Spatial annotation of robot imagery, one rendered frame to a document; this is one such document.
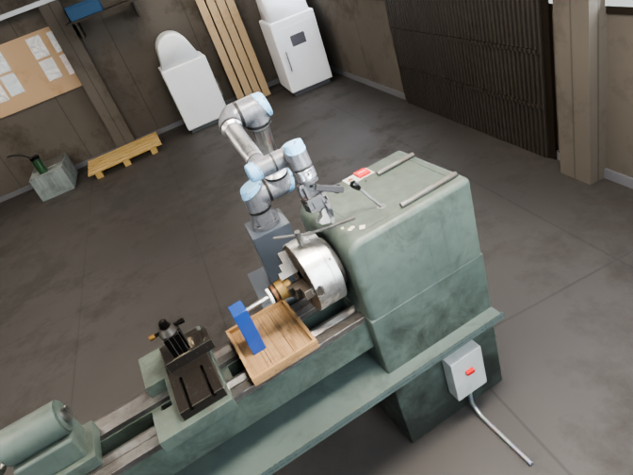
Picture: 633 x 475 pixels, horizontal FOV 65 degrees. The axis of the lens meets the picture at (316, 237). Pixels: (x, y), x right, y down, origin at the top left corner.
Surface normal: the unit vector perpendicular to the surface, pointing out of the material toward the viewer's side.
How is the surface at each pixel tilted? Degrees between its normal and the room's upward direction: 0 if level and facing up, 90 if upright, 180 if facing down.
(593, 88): 90
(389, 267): 90
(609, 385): 0
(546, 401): 0
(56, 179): 90
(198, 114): 90
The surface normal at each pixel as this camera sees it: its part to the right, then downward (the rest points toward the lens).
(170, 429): -0.30, -0.79
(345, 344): 0.43, 0.38
